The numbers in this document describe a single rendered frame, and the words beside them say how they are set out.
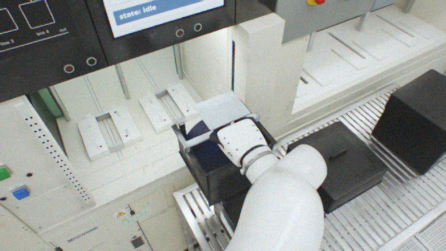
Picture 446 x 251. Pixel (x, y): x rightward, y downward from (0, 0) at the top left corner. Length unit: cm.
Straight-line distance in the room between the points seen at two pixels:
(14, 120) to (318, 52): 141
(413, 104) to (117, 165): 116
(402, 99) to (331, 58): 49
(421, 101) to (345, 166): 39
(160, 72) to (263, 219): 135
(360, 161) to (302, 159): 74
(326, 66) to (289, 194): 139
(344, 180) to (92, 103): 111
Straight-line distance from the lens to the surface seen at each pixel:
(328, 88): 155
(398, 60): 187
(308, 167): 60
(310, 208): 32
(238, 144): 75
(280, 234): 30
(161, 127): 130
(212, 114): 81
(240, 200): 124
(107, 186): 123
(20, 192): 102
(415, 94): 145
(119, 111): 141
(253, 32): 88
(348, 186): 125
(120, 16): 74
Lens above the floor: 187
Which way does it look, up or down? 50 degrees down
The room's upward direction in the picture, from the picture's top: straight up
